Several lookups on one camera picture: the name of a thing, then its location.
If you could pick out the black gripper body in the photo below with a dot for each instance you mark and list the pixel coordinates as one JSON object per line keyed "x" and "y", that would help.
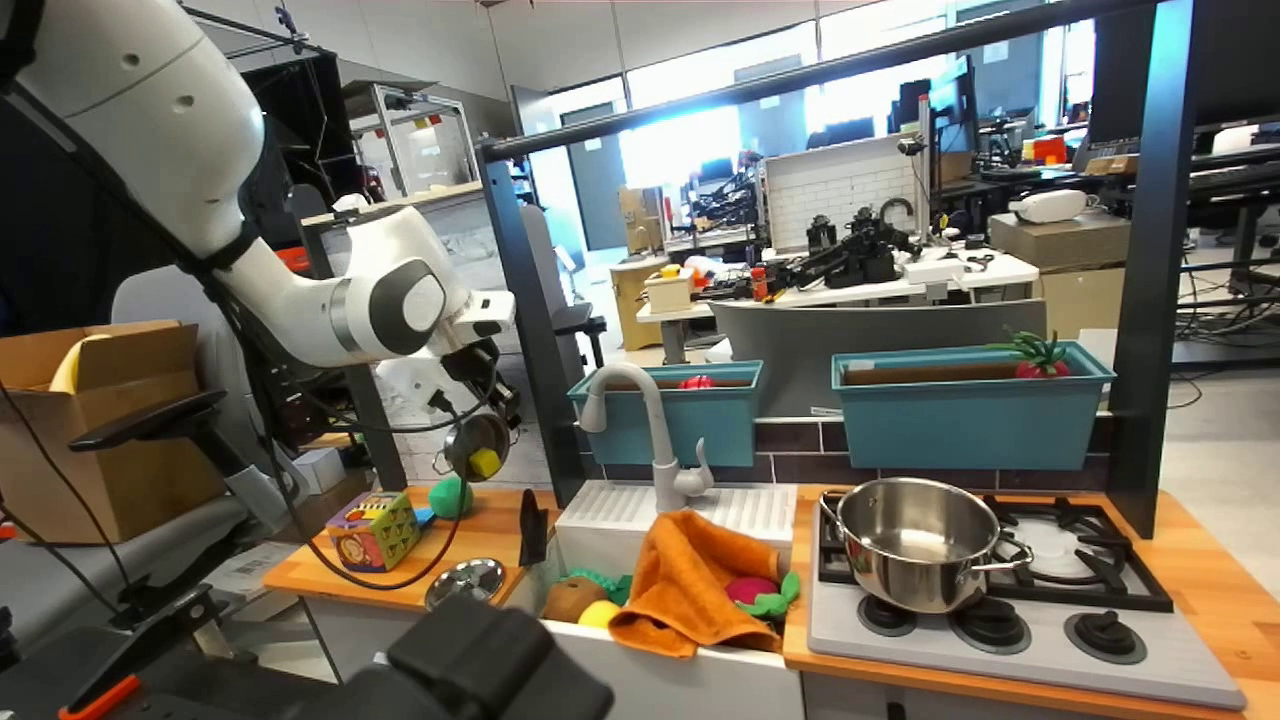
{"x": 475, "y": 375}

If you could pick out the small steel bowl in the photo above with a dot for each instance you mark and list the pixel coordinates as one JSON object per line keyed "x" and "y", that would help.
{"x": 465, "y": 442}

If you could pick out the yellow toy block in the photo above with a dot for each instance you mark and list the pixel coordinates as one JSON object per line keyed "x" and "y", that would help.
{"x": 486, "y": 465}

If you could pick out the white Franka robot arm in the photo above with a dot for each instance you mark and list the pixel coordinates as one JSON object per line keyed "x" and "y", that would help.
{"x": 144, "y": 122}

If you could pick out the green toy ball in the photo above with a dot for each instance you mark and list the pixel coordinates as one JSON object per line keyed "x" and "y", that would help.
{"x": 448, "y": 496}

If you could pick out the small blue toy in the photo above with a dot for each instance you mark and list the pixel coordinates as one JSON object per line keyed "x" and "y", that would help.
{"x": 422, "y": 519}

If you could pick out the black toy utensil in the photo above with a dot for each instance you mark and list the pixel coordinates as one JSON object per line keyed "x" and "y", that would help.
{"x": 529, "y": 530}

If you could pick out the colourful soft toy cube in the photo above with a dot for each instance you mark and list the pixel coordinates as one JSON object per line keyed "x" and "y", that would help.
{"x": 373, "y": 535}

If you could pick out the grey toy faucet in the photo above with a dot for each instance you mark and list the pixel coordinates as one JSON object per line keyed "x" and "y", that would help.
{"x": 661, "y": 442}

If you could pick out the small steel plate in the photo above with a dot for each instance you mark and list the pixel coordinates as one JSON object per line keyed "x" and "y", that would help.
{"x": 465, "y": 583}

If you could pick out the teal planter with red toy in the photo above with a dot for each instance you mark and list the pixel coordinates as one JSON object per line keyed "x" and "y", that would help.
{"x": 692, "y": 426}

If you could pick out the red toy in planter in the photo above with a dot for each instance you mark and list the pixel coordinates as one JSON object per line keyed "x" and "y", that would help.
{"x": 692, "y": 386}

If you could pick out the brown toy fruit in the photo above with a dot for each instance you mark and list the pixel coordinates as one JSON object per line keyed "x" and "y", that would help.
{"x": 569, "y": 603}

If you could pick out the yellow toy fruit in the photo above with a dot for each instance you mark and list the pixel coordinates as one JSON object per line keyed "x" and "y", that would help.
{"x": 597, "y": 619}

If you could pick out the orange cloth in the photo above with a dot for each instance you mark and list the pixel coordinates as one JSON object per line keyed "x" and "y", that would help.
{"x": 687, "y": 584}

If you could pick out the white toy sink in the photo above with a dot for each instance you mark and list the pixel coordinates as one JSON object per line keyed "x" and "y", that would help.
{"x": 624, "y": 667}

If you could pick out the pink toy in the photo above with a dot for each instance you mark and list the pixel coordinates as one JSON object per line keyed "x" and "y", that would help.
{"x": 748, "y": 588}

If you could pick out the grey office chair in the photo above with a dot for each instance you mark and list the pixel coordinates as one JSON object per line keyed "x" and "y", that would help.
{"x": 163, "y": 302}

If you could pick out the green toy vegetable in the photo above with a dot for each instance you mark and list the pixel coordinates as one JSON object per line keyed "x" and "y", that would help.
{"x": 772, "y": 603}

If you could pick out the cardboard box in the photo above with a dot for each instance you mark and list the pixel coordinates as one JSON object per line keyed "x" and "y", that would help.
{"x": 126, "y": 375}

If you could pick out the white office desk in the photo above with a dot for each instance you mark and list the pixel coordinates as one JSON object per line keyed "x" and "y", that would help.
{"x": 855, "y": 314}

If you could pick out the steel cooking pot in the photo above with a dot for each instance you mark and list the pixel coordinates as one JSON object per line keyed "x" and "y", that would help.
{"x": 912, "y": 545}

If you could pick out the teal planter with plant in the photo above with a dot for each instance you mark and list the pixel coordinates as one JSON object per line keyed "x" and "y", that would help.
{"x": 967, "y": 423}

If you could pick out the red green toy plant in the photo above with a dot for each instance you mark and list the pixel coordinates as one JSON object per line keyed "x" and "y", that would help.
{"x": 1040, "y": 352}

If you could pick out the grey toy stove top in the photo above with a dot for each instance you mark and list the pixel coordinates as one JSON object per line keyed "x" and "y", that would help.
{"x": 1040, "y": 652}

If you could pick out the wooden toy kitchen unit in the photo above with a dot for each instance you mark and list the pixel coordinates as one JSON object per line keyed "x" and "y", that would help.
{"x": 1213, "y": 584}

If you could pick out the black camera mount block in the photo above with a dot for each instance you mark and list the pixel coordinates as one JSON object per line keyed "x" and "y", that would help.
{"x": 494, "y": 667}

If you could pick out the black metal frame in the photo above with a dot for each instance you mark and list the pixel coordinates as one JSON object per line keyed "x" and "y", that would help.
{"x": 1154, "y": 264}

